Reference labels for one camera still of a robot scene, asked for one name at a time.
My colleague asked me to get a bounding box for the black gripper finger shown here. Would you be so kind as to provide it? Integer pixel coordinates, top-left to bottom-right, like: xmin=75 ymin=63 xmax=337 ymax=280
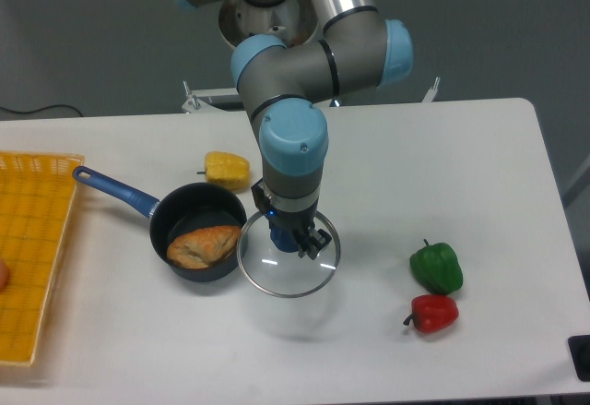
xmin=294 ymin=227 xmax=332 ymax=258

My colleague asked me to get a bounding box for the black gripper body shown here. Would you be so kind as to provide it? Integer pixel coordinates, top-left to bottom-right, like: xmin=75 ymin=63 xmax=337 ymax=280
xmin=264 ymin=205 xmax=317 ymax=235

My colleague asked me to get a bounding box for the glass pot lid blue knob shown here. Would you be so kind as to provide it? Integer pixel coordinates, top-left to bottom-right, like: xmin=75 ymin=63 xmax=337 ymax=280
xmin=236 ymin=212 xmax=341 ymax=299

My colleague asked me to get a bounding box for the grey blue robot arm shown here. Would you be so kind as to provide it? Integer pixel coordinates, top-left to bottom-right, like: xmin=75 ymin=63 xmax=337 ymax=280
xmin=178 ymin=0 xmax=414 ymax=257

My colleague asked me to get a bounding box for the yellow bell pepper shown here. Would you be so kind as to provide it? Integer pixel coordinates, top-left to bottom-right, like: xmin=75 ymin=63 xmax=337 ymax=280
xmin=197 ymin=151 xmax=250 ymax=191

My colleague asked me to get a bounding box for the baked pastry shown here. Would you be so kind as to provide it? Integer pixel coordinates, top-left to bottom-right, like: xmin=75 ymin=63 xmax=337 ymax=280
xmin=167 ymin=225 xmax=242 ymax=269

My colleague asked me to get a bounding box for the green bell pepper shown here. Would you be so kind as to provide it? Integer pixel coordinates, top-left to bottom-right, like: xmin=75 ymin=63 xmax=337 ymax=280
xmin=409 ymin=239 xmax=464 ymax=295

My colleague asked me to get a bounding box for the red bell pepper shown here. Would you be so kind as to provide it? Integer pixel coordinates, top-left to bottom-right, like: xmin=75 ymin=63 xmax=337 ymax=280
xmin=403 ymin=294 xmax=459 ymax=334

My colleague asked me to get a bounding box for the yellow wicker tray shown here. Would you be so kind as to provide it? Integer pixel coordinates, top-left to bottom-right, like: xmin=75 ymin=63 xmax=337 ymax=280
xmin=1 ymin=151 xmax=85 ymax=366

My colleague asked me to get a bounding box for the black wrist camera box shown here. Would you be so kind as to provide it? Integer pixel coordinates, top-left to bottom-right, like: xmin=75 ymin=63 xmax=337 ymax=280
xmin=251 ymin=179 xmax=273 ymax=216

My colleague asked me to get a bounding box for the dark pot blue handle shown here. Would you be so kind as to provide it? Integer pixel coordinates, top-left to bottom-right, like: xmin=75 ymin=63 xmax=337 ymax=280
xmin=73 ymin=166 xmax=246 ymax=282

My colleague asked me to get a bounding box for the white table frame bracket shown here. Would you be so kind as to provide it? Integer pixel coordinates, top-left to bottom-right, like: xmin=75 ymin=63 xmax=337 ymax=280
xmin=182 ymin=80 xmax=244 ymax=114

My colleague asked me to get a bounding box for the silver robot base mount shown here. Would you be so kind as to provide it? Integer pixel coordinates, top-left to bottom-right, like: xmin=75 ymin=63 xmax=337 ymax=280
xmin=218 ymin=0 xmax=318 ymax=47

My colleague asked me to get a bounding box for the black cable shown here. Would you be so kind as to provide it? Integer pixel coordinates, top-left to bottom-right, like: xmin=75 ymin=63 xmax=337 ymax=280
xmin=0 ymin=104 xmax=85 ymax=118

